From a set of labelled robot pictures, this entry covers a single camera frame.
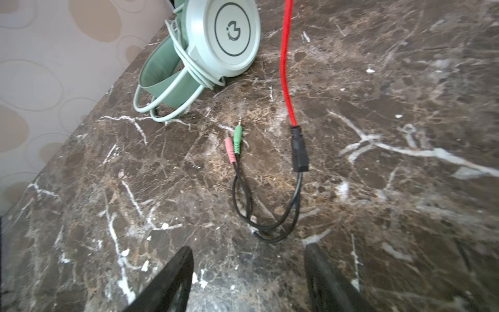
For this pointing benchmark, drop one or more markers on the pink audio jack plug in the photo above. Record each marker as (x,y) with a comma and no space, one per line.
(230,150)

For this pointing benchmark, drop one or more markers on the mint green headphones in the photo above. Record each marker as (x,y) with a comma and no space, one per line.
(207,42)

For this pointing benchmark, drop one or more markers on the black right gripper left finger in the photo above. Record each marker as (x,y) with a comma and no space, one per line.
(170,289)

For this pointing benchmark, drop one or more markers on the green audio jack plug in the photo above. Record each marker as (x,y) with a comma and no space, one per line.
(237,140)

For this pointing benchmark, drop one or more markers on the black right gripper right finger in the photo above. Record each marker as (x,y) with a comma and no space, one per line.
(328,289)

